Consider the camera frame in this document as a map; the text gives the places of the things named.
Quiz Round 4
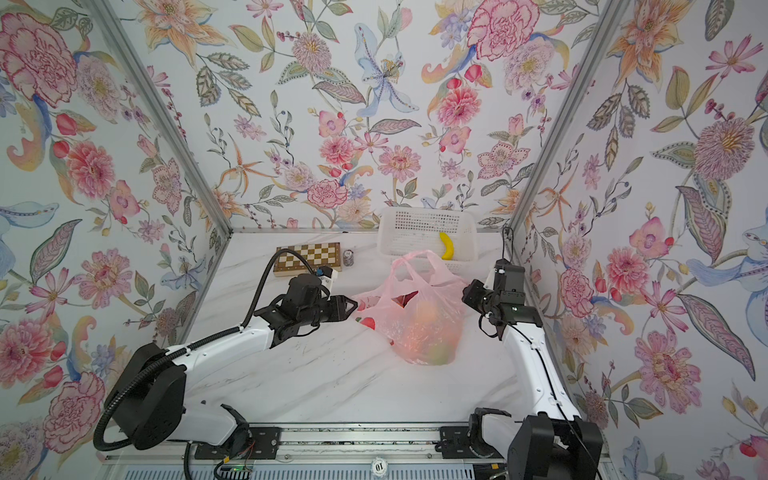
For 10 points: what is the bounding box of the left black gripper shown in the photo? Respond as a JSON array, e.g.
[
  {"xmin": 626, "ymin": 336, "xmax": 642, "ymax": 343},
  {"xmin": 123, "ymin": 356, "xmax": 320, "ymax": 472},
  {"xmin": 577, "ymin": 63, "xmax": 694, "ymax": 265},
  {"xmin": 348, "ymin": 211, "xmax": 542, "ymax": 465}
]
[{"xmin": 298, "ymin": 295, "xmax": 361, "ymax": 327}]

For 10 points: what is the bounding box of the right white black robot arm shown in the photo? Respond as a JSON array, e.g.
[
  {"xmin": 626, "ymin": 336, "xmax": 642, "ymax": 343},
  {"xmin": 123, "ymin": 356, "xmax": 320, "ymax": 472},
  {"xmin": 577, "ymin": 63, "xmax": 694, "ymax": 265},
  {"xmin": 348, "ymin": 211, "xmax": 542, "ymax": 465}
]
[{"xmin": 462, "ymin": 259, "xmax": 603, "ymax": 479}]

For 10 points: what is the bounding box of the white plastic basket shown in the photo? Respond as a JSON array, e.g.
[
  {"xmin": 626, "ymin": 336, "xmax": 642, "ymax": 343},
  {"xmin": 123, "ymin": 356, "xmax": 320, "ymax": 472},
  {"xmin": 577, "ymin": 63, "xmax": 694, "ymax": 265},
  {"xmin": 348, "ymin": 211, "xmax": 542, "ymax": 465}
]
[{"xmin": 377, "ymin": 207, "xmax": 478, "ymax": 273}]

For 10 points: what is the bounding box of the pink plastic bag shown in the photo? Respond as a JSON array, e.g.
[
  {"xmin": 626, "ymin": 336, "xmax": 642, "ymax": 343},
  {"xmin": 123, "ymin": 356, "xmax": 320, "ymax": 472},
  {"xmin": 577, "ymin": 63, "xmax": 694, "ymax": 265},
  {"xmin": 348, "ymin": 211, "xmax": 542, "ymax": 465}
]
[{"xmin": 354, "ymin": 250, "xmax": 467, "ymax": 366}]

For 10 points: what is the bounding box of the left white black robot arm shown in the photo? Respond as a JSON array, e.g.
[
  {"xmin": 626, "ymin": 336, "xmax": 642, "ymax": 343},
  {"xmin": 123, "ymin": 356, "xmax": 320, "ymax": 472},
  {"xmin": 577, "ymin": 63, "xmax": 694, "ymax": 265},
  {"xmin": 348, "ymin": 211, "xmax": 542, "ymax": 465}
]
[{"xmin": 93, "ymin": 273, "xmax": 358, "ymax": 455}]

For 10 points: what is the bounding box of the round white numbered tag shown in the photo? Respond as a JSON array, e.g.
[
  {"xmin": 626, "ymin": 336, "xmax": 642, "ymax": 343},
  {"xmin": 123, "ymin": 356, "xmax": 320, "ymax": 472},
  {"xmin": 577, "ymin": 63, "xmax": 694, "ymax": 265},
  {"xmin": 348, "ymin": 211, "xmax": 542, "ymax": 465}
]
[{"xmin": 370, "ymin": 457, "xmax": 389, "ymax": 478}]

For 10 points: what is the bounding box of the aluminium front rail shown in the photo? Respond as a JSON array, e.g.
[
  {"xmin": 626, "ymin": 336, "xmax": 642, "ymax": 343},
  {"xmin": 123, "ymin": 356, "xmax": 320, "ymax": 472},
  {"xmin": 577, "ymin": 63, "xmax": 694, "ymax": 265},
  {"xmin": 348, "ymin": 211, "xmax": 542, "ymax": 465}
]
[{"xmin": 95, "ymin": 421, "xmax": 613, "ymax": 466}]

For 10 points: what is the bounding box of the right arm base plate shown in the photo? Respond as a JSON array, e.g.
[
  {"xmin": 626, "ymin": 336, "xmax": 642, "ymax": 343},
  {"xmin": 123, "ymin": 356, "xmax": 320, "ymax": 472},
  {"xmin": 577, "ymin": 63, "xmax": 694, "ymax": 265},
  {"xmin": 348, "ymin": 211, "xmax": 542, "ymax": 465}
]
[{"xmin": 435, "ymin": 425, "xmax": 503, "ymax": 460}]

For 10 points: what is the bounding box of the wooden chessboard box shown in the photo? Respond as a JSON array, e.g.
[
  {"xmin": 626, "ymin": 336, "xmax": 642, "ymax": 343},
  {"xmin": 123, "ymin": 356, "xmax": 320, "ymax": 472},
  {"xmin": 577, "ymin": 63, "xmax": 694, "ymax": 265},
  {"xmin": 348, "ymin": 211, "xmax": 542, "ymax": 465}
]
[{"xmin": 272, "ymin": 242, "xmax": 342, "ymax": 277}]

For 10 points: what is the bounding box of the small metal can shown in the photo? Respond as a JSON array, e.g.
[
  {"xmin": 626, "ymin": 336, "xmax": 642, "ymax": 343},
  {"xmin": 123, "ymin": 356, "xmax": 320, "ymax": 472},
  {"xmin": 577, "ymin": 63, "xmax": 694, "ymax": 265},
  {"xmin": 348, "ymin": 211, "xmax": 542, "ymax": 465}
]
[{"xmin": 342, "ymin": 249, "xmax": 354, "ymax": 267}]

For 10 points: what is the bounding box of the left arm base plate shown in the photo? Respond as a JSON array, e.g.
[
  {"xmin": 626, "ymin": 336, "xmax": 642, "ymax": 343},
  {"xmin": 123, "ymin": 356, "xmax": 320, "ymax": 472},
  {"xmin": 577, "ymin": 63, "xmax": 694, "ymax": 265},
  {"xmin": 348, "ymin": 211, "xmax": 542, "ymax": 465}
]
[{"xmin": 194, "ymin": 427, "xmax": 282, "ymax": 461}]

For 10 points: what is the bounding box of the yellow banana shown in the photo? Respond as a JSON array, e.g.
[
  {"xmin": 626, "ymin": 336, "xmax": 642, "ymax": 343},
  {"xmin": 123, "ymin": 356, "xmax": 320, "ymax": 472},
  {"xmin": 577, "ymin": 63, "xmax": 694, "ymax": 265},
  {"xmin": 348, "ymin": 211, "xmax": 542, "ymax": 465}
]
[{"xmin": 439, "ymin": 232, "xmax": 455, "ymax": 261}]

